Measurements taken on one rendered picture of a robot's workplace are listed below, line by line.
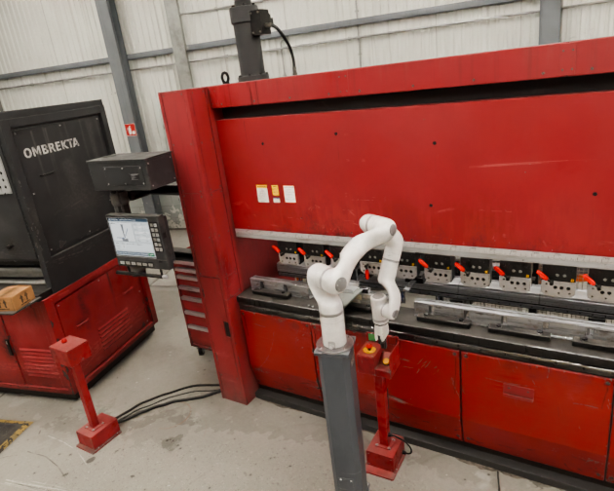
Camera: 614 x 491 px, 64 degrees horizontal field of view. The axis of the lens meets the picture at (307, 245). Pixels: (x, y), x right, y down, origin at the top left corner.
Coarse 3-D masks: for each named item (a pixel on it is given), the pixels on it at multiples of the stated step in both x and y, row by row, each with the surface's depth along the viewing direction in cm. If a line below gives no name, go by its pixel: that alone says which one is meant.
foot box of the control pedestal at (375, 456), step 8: (376, 432) 309; (376, 440) 302; (400, 440) 300; (368, 448) 297; (376, 448) 296; (392, 448) 294; (400, 448) 298; (368, 456) 296; (376, 456) 293; (384, 456) 290; (392, 456) 289; (400, 456) 299; (368, 464) 299; (376, 464) 296; (384, 464) 292; (392, 464) 289; (400, 464) 296; (368, 472) 294; (376, 472) 292; (384, 472) 292; (392, 472) 291; (392, 480) 286
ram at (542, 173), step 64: (256, 128) 301; (320, 128) 278; (384, 128) 258; (448, 128) 241; (512, 128) 226; (576, 128) 213; (256, 192) 318; (320, 192) 293; (384, 192) 271; (448, 192) 252; (512, 192) 236; (576, 192) 222; (512, 256) 247
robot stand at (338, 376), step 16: (352, 336) 252; (320, 352) 242; (352, 352) 248; (320, 368) 248; (336, 368) 243; (352, 368) 248; (336, 384) 246; (352, 384) 247; (336, 400) 250; (352, 400) 250; (336, 416) 253; (352, 416) 252; (336, 432) 257; (352, 432) 255; (336, 448) 261; (352, 448) 258; (336, 464) 265; (352, 464) 262; (336, 480) 270; (352, 480) 265
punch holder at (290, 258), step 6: (282, 246) 323; (288, 246) 320; (294, 246) 318; (300, 246) 321; (282, 252) 326; (288, 252) 322; (282, 258) 326; (288, 258) 323; (294, 258) 323; (300, 258) 323; (288, 264) 325; (294, 264) 322
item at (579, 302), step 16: (288, 272) 365; (304, 272) 357; (384, 288) 327; (400, 288) 320; (416, 288) 315; (432, 288) 308; (448, 288) 302; (464, 288) 296; (480, 288) 291; (496, 288) 287; (576, 288) 275; (512, 304) 285; (528, 304) 280; (544, 304) 275; (560, 304) 270; (576, 304) 266; (592, 304) 262; (608, 304) 258
